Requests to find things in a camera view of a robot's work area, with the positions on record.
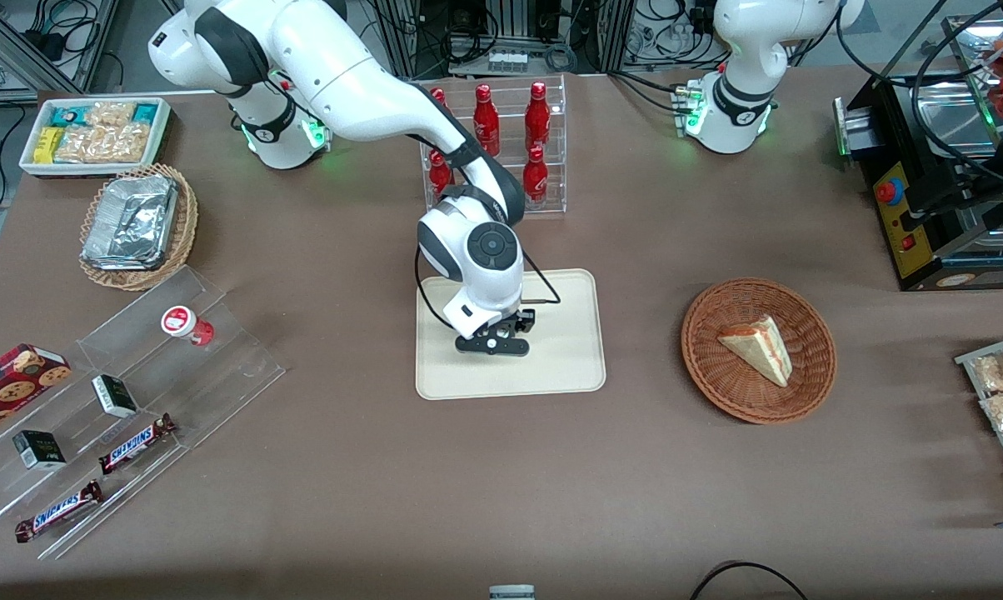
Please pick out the white power strip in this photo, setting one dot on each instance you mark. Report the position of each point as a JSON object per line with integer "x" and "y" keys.
{"x": 506, "y": 60}

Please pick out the clear cracker pack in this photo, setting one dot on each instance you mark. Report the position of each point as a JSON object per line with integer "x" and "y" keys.
{"x": 106, "y": 142}

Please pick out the silver foil container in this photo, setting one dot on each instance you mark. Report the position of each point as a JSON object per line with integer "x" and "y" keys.
{"x": 131, "y": 221}

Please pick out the red emergency stop button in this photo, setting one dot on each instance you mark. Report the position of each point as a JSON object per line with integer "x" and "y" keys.
{"x": 889, "y": 192}

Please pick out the clear acrylic bottle rack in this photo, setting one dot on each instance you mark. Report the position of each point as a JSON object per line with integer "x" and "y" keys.
{"x": 556, "y": 167}

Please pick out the red tartan cookie box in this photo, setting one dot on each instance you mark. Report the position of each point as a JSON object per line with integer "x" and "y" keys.
{"x": 14, "y": 383}

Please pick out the black metal machine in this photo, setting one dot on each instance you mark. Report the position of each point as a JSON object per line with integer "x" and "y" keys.
{"x": 935, "y": 225}

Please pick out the yellow snack packet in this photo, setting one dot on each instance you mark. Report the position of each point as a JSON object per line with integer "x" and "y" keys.
{"x": 47, "y": 145}

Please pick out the white rectangular snack bin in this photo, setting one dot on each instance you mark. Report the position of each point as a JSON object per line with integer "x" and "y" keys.
{"x": 28, "y": 162}

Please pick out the Snickers chocolate bar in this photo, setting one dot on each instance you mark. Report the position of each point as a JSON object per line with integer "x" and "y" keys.
{"x": 58, "y": 511}
{"x": 137, "y": 443}

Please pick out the cream plastic tray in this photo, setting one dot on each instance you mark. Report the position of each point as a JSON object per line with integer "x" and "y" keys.
{"x": 551, "y": 367}

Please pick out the oval light wicker basket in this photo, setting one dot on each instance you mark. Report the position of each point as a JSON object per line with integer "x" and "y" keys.
{"x": 187, "y": 221}

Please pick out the clear acrylic stepped display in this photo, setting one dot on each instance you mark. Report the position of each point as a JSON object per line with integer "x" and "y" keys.
{"x": 218, "y": 383}

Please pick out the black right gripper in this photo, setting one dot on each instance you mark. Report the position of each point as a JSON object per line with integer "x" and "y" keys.
{"x": 521, "y": 319}

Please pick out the small grey device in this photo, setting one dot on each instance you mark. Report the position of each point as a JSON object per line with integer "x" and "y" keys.
{"x": 511, "y": 592}

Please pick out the triangular wrapped sandwich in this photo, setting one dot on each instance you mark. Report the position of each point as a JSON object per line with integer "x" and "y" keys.
{"x": 760, "y": 346}

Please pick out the round brown wicker basket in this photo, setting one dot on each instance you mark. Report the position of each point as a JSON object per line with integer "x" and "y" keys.
{"x": 718, "y": 375}

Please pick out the teal snack packet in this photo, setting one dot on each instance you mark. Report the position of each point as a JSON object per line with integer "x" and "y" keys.
{"x": 70, "y": 115}

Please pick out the red cola bottle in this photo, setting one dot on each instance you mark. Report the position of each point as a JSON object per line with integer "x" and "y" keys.
{"x": 440, "y": 175}
{"x": 438, "y": 96}
{"x": 535, "y": 179}
{"x": 487, "y": 121}
{"x": 537, "y": 112}

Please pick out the small black box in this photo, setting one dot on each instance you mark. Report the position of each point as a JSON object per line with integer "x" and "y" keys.
{"x": 39, "y": 450}
{"x": 114, "y": 396}

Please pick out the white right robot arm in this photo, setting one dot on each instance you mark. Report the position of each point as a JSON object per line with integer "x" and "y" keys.
{"x": 351, "y": 83}

